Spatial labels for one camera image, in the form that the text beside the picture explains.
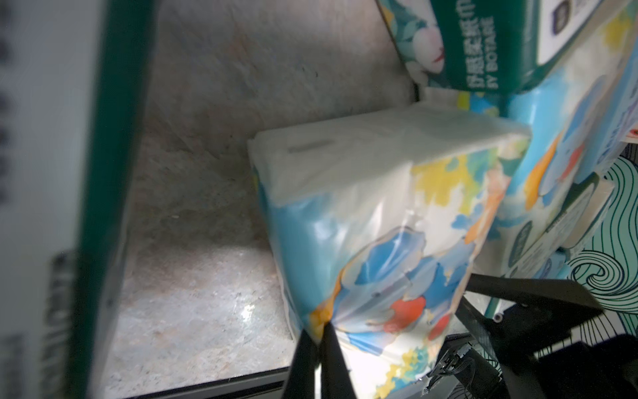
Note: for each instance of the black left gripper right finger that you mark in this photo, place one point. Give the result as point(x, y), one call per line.
point(335, 380)

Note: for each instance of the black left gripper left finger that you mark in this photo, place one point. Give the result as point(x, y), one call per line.
point(300, 383)

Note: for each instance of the colourful splash tissue pack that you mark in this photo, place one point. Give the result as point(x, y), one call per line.
point(375, 222)

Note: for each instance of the green white tissue pack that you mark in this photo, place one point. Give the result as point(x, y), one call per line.
point(74, 78)

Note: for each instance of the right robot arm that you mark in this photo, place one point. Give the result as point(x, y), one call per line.
point(527, 351)

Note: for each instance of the blue cartoon tissue pack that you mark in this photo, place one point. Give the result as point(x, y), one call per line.
point(561, 112)

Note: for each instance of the green botare tissue pack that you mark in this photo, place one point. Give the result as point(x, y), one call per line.
point(501, 47)

